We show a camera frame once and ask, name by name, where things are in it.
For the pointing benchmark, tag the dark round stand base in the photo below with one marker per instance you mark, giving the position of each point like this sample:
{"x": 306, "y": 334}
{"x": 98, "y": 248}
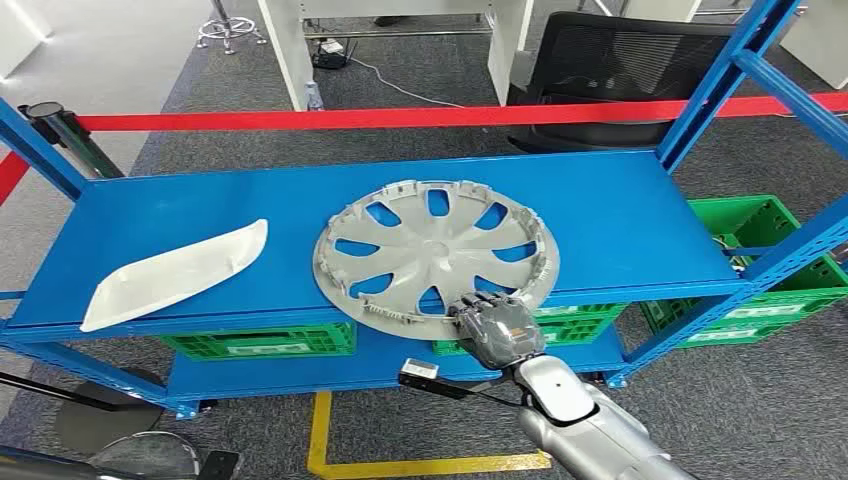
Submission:
{"x": 106, "y": 414}

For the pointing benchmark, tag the red barrier belt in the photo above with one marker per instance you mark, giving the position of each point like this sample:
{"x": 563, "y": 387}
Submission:
{"x": 397, "y": 118}
{"x": 12, "y": 175}

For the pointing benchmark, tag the green plastic crate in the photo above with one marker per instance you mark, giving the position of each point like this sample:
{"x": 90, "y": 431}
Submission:
{"x": 748, "y": 218}
{"x": 583, "y": 324}
{"x": 199, "y": 344}

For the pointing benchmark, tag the white office desk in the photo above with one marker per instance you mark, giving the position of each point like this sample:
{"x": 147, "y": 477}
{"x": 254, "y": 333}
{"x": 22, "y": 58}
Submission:
{"x": 285, "y": 46}

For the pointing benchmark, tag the white cabinet panel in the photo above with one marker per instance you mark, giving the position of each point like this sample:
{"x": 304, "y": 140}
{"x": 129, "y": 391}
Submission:
{"x": 818, "y": 40}

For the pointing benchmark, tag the black router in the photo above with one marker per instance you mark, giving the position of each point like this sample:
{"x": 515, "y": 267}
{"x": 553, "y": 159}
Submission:
{"x": 329, "y": 61}

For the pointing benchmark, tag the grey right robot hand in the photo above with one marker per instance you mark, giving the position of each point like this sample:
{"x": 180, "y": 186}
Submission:
{"x": 503, "y": 334}

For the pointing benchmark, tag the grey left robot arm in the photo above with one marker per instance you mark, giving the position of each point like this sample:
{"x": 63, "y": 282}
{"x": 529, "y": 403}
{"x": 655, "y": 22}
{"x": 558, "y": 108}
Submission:
{"x": 40, "y": 467}

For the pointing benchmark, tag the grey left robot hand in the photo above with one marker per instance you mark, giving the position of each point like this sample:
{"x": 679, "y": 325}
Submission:
{"x": 146, "y": 460}

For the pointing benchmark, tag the yellow floor tape strip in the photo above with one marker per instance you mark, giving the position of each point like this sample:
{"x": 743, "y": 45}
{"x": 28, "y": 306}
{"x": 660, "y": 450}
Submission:
{"x": 321, "y": 430}

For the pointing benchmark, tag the grey plastic hubcap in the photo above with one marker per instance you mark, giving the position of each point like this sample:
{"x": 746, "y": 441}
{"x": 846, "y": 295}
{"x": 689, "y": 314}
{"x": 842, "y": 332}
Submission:
{"x": 430, "y": 258}

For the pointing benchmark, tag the white plastic car part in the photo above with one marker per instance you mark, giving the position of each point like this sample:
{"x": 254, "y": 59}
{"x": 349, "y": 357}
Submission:
{"x": 172, "y": 278}

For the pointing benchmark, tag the black stanchion post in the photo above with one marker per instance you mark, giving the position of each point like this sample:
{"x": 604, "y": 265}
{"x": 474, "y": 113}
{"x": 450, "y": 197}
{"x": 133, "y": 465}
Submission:
{"x": 66, "y": 139}

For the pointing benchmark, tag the black mesh office chair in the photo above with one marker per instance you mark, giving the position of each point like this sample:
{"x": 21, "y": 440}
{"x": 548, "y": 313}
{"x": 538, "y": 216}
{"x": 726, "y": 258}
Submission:
{"x": 596, "y": 60}

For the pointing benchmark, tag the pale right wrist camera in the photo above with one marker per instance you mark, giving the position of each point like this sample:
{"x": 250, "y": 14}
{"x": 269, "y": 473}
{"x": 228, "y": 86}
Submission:
{"x": 420, "y": 371}

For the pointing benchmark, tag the blue metal shelf rack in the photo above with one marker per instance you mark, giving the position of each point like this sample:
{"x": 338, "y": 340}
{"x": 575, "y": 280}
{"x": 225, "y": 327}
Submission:
{"x": 199, "y": 218}

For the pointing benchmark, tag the chrome stool base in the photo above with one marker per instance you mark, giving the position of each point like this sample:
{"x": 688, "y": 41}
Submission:
{"x": 228, "y": 31}

